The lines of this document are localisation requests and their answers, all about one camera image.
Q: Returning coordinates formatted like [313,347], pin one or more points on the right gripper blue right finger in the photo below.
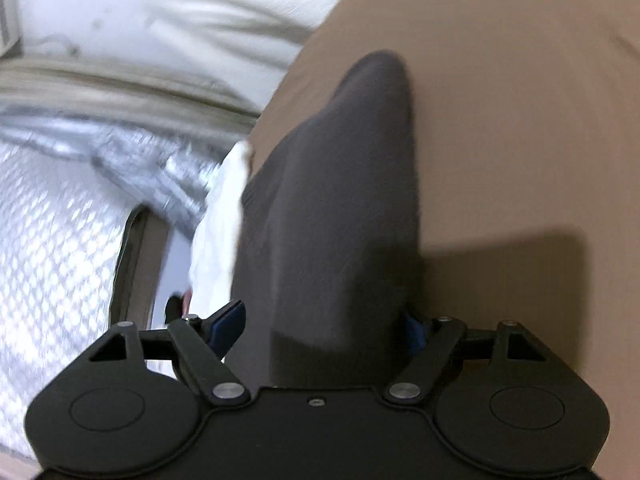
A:
[443,350]

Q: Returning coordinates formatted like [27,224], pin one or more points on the dark grey knit sweater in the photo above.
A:
[328,264]

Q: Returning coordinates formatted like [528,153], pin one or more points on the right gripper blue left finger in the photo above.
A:
[196,348]

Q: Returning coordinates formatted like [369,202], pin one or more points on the silver foil storage bag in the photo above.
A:
[90,152]

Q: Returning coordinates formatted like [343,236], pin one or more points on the white duvet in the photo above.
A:
[247,44]

